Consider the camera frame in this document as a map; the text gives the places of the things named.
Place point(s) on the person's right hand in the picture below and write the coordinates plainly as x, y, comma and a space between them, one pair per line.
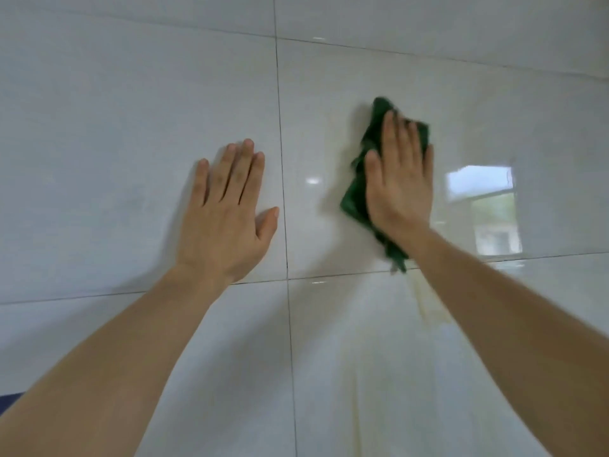
399, 195

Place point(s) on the person's left hand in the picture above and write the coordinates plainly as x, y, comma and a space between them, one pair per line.
219, 237

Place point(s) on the person's left little finger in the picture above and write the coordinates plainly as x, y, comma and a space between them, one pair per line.
200, 182

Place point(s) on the person's left middle finger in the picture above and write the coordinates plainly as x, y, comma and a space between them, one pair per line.
239, 170

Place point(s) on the person's left thumb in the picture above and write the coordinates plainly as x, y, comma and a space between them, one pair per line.
267, 227

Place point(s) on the person's right little finger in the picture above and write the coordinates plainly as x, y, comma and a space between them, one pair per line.
428, 165

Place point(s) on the person's right middle finger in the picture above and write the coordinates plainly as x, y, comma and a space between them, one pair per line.
404, 140

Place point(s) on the person's right thumb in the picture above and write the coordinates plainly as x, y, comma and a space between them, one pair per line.
373, 178

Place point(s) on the green cleaning cloth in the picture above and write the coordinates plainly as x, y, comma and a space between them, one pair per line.
356, 195

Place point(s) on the person's right forearm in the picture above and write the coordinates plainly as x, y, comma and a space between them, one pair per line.
518, 337

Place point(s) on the person's left forearm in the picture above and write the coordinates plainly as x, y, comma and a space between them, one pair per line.
104, 371

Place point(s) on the dark blue object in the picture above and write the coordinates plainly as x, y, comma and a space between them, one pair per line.
8, 403

